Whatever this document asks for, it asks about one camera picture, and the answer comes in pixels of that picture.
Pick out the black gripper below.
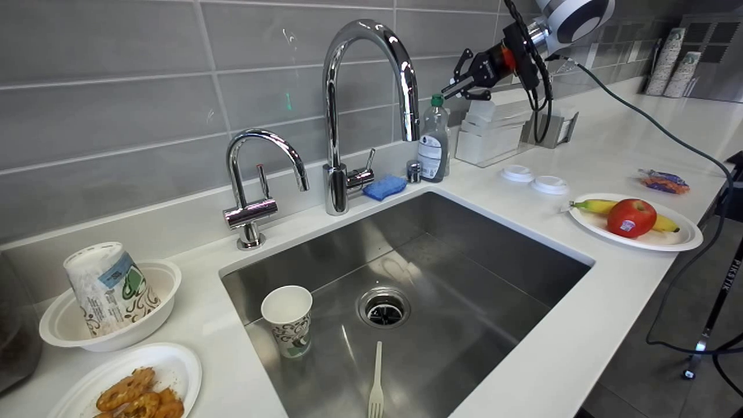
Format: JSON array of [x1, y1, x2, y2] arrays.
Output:
[[440, 41, 520, 101]]

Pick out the green capped soap bottle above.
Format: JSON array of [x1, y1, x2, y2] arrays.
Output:
[[416, 92, 454, 186]]

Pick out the white paper towel dispenser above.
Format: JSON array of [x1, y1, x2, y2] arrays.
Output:
[[454, 90, 540, 170]]

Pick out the shiny grey napkin holder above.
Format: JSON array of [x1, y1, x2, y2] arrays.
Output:
[[520, 104, 582, 149]]

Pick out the white round lid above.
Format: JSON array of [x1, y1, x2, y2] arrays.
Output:
[[529, 173, 572, 198], [498, 163, 537, 186]]

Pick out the blue sponge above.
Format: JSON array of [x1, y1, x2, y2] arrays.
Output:
[[363, 173, 411, 205]]

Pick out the tall chrome faucet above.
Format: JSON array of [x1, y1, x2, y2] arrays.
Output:
[[322, 18, 423, 219]]

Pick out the yellow banana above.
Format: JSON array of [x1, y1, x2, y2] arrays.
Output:
[[570, 198, 683, 236]]

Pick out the stainless steel sink basin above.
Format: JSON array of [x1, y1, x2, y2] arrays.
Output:
[[218, 191, 598, 418]]

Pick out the stack of paper cups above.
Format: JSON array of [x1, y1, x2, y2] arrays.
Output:
[[664, 49, 703, 101], [648, 26, 687, 97]]

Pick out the white plate with fruit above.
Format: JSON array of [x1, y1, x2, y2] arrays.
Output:
[[568, 191, 707, 255]]

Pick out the red apple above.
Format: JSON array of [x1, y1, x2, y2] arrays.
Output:
[[607, 198, 661, 240]]

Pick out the colourful snack packet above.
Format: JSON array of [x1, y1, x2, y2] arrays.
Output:
[[634, 168, 693, 198]]

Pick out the sink drain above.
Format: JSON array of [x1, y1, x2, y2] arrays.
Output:
[[356, 284, 413, 329]]

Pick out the small chrome faucet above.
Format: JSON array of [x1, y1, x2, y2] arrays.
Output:
[[223, 128, 312, 250]]

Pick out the small paper cup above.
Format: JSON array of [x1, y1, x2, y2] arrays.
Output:
[[259, 284, 317, 359]]

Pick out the white plastic fork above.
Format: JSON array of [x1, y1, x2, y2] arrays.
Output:
[[364, 338, 389, 418]]

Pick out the black tripod stand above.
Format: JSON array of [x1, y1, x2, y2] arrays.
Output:
[[680, 230, 743, 384]]

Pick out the white paper bowl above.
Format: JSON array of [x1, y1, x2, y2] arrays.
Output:
[[38, 257, 183, 355]]

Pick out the white plate with fried food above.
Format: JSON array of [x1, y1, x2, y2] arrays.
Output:
[[46, 341, 205, 418]]

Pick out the printed paper cup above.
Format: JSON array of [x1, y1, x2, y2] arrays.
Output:
[[60, 240, 164, 338]]

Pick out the fried food pieces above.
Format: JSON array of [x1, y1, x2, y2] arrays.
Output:
[[94, 367, 187, 418]]

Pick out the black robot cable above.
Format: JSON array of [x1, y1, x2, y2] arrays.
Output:
[[503, 0, 743, 367]]

